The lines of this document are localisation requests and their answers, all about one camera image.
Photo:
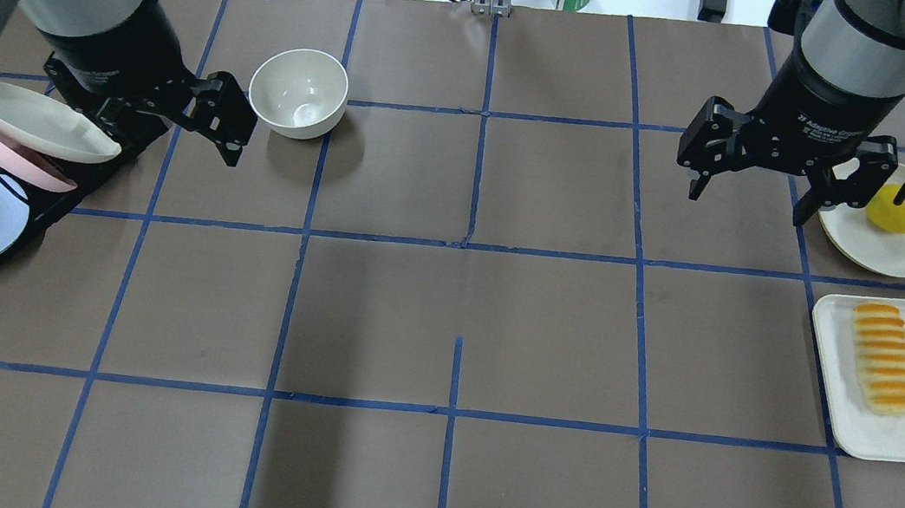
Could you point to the black dish rack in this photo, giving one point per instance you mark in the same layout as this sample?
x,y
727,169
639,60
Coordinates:
x,y
46,208

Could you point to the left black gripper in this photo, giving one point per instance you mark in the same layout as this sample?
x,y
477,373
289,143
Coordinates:
x,y
123,45

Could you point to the white round plate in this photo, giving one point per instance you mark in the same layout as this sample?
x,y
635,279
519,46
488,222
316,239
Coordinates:
x,y
868,245

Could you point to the white bowl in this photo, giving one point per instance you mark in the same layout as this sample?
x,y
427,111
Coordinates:
x,y
300,93

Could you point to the cream plate in rack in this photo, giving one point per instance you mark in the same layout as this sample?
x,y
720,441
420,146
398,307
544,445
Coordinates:
x,y
48,126

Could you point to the yellow lemon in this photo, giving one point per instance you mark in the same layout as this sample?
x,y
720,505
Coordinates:
x,y
882,211

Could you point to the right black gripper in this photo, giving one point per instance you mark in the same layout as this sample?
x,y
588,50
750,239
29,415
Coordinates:
x,y
818,101

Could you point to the pink plate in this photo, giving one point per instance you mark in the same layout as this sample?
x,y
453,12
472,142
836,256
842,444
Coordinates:
x,y
30,166

